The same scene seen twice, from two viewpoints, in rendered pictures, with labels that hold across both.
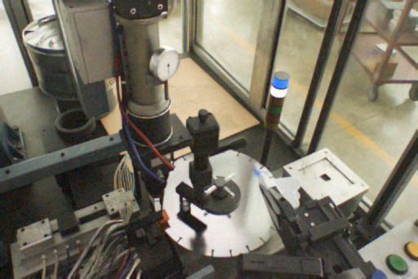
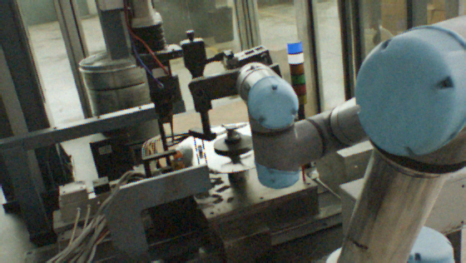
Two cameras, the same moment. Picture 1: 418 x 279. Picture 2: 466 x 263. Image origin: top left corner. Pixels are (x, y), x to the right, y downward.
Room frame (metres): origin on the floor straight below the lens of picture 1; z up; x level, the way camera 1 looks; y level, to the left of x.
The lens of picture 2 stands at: (-0.68, -0.38, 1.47)
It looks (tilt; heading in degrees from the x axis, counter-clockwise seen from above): 21 degrees down; 16
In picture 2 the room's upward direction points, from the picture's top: 9 degrees counter-clockwise
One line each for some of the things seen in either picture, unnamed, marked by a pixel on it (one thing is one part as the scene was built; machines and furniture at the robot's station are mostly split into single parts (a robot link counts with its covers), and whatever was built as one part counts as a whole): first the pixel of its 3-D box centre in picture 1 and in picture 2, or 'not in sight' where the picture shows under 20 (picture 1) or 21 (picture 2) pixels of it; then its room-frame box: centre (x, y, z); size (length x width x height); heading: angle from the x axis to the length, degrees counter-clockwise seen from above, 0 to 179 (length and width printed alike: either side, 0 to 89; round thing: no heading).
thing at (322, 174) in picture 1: (318, 192); (357, 162); (0.66, -0.34, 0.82); 0.18 x 0.18 x 0.15; 32
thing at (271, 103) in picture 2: not in sight; (269, 100); (0.10, -0.22, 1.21); 0.11 x 0.08 x 0.09; 23
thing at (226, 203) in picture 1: (219, 192); (233, 141); (0.53, -0.03, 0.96); 0.11 x 0.11 x 0.03
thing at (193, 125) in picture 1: (201, 150); (196, 71); (0.47, 0.02, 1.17); 0.06 x 0.05 x 0.20; 113
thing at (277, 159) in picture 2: not in sight; (283, 150); (0.12, -0.23, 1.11); 0.11 x 0.08 x 0.11; 132
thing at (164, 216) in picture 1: (147, 228); (163, 165); (0.43, 0.14, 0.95); 0.10 x 0.03 x 0.07; 122
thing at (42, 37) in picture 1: (79, 71); (128, 100); (1.09, 0.53, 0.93); 0.31 x 0.31 x 0.36
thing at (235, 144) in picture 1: (223, 141); (210, 57); (0.47, -0.02, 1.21); 0.08 x 0.06 x 0.03; 122
